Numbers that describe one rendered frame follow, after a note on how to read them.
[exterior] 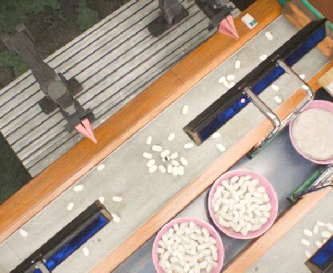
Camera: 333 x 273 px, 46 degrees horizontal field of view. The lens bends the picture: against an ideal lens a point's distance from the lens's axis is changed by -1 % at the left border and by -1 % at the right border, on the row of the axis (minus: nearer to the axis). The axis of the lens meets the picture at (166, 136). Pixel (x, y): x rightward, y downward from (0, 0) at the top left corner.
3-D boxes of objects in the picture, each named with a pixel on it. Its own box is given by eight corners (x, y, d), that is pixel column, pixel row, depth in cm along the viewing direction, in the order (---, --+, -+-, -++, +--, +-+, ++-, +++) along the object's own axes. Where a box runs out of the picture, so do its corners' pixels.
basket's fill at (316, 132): (277, 134, 166) (281, 130, 161) (313, 101, 170) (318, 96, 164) (315, 173, 162) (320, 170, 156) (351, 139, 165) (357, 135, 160)
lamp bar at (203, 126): (181, 129, 130) (182, 123, 123) (311, 21, 140) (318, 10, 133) (198, 147, 128) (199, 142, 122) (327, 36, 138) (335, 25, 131)
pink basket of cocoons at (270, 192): (194, 219, 158) (196, 218, 149) (223, 162, 164) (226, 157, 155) (254, 251, 155) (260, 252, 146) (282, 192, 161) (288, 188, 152)
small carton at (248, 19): (241, 20, 171) (242, 17, 169) (247, 15, 172) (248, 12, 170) (250, 29, 170) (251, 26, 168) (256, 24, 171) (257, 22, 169)
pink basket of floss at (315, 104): (281, 163, 164) (287, 159, 155) (284, 104, 171) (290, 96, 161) (344, 171, 163) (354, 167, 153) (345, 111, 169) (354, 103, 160)
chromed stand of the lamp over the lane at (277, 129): (219, 127, 168) (236, 88, 125) (253, 98, 171) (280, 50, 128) (250, 160, 164) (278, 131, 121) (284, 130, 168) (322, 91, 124)
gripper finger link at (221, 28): (250, 25, 133) (232, 6, 135) (234, 37, 132) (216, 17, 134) (246, 35, 140) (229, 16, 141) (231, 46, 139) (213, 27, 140)
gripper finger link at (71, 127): (100, 135, 124) (83, 113, 125) (82, 149, 123) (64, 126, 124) (103, 140, 130) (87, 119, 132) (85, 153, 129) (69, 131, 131)
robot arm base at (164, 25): (190, 5, 175) (180, -6, 177) (155, 29, 172) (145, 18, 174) (189, 14, 183) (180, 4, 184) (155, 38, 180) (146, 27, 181)
